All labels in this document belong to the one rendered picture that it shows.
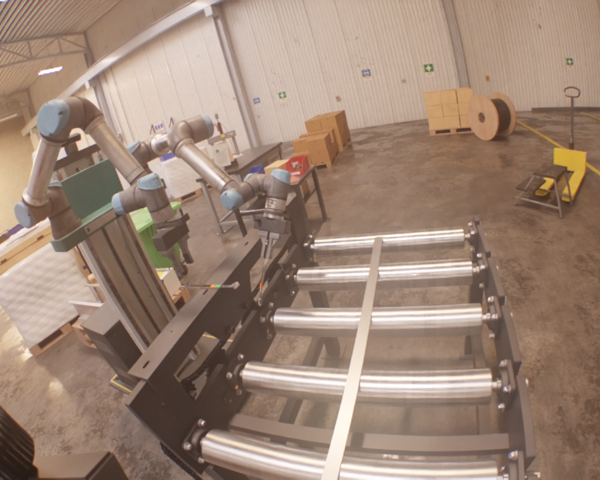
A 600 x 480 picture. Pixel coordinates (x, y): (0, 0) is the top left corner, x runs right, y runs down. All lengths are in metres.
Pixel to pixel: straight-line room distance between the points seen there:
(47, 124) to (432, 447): 1.50
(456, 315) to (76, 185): 1.68
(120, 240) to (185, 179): 6.12
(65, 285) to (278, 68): 9.65
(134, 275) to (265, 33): 10.72
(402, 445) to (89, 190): 1.64
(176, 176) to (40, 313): 4.81
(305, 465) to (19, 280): 3.82
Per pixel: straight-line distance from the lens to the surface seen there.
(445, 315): 1.15
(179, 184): 7.87
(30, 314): 4.38
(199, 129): 1.40
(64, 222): 1.47
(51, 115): 1.15
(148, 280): 1.92
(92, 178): 1.71
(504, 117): 7.35
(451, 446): 1.00
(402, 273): 1.39
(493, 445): 1.02
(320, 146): 6.68
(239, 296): 1.21
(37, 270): 4.20
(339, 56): 11.09
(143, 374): 0.91
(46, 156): 1.23
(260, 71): 11.95
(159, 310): 2.04
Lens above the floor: 1.69
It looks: 25 degrees down
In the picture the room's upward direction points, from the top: 16 degrees counter-clockwise
